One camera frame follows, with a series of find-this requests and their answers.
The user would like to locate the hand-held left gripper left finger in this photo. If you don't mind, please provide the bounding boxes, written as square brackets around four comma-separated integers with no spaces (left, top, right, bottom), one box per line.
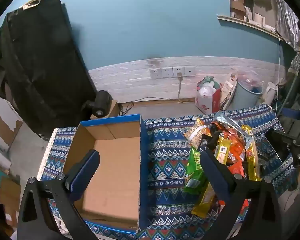
[17,149,101,240]

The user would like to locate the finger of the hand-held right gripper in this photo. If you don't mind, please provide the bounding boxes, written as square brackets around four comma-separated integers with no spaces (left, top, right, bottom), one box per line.
[264,128,294,162]

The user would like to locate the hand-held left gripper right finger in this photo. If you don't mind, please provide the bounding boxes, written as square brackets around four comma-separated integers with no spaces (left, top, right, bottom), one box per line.
[200,149,283,240]

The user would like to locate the blue-rimmed cardboard box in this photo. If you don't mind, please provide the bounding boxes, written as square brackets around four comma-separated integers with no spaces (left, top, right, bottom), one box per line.
[62,114,144,233]

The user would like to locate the long gold snack packet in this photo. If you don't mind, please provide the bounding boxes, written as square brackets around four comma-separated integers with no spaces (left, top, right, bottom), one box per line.
[241,124,262,182]

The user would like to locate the yellow noodle snack packet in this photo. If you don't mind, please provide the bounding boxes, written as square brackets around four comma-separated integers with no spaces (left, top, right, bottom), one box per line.
[191,182,222,218]

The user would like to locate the beige noodle snack packet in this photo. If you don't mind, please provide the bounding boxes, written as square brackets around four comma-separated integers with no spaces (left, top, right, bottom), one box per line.
[184,118,212,149]

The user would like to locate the blue patterned tablecloth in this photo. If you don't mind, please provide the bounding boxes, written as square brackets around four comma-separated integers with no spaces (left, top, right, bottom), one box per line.
[40,104,299,240]

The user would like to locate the white kettle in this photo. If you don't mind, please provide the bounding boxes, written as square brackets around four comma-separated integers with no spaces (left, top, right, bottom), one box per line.
[262,82,278,106]

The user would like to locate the blue bucket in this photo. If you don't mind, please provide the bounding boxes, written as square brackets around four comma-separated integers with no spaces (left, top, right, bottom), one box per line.
[231,76,263,111]

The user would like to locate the red and white carton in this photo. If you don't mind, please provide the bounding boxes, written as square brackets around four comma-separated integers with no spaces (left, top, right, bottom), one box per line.
[195,76,222,115]

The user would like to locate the black round device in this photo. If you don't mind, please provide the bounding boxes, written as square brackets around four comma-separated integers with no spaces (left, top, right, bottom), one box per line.
[83,90,113,118]

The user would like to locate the paper bags beside bucket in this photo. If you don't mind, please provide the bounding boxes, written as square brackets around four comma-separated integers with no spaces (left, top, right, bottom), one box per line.
[220,73,238,111]

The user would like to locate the large dark cloth cover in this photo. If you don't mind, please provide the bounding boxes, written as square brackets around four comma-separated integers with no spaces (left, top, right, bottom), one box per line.
[0,0,98,136]

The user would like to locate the silver foil curtain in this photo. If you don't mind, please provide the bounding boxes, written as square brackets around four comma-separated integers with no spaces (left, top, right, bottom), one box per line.
[274,0,300,52]

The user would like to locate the black floor cable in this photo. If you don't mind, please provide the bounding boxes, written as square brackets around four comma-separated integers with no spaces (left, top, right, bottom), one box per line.
[118,102,135,116]

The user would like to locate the thin white cable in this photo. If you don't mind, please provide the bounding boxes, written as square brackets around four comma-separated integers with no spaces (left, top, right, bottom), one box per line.
[274,29,287,107]

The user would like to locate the beige plug with cable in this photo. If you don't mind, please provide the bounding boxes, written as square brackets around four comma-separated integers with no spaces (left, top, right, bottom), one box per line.
[176,72,190,103]

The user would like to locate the wall shelf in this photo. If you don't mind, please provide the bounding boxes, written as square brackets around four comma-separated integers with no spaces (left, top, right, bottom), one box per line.
[217,14,291,43]

